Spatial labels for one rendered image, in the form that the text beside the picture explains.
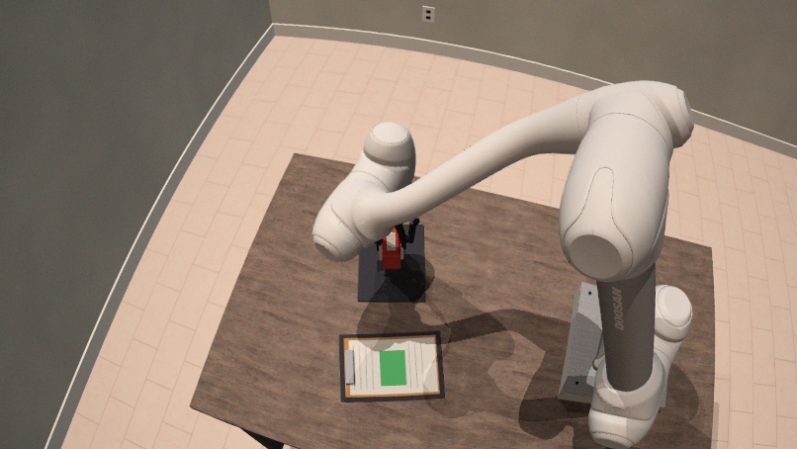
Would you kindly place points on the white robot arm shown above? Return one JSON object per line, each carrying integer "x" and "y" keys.
{"x": 611, "y": 221}

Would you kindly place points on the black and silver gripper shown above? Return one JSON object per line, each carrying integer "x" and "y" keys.
{"x": 404, "y": 239}

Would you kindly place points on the red self-inking stamp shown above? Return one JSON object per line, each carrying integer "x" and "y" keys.
{"x": 391, "y": 253}

